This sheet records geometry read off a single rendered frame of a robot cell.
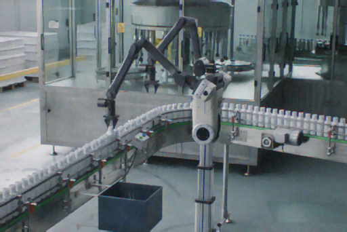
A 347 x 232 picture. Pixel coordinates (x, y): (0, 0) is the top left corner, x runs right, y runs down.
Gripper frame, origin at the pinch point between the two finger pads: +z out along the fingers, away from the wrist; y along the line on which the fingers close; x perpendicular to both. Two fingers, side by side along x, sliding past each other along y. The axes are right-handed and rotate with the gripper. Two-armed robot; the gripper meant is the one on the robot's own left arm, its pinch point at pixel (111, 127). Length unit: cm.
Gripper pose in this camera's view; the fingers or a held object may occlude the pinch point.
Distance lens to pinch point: 469.5
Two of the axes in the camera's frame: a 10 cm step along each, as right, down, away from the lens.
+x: 3.1, -2.0, 9.3
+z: -0.3, 9.8, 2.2
